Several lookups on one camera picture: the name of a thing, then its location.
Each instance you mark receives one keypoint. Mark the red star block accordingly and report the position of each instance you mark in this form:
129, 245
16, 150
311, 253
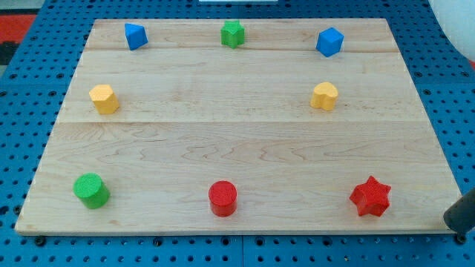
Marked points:
371, 197

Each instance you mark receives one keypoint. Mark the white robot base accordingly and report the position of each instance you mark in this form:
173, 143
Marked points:
456, 18

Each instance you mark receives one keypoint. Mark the green star block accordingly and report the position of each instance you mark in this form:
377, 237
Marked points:
232, 34

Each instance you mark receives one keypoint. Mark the yellow hexagon block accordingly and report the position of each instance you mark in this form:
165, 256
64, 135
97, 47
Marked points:
104, 99

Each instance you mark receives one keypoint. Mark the red cylinder block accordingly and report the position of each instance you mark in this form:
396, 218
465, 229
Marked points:
223, 198

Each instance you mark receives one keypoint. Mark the wooden board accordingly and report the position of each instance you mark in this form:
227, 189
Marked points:
193, 112

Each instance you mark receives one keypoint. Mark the yellow heart block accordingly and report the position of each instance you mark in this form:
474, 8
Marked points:
324, 96

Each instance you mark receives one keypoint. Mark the blue cube block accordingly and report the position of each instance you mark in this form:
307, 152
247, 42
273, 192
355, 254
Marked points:
329, 41

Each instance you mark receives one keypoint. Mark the blue triangular prism block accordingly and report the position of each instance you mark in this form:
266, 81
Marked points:
135, 35

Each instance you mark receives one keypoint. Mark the green cylinder block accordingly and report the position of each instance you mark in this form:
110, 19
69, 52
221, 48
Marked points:
91, 190

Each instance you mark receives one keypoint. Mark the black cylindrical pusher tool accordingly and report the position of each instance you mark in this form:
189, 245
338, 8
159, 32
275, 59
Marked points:
460, 216

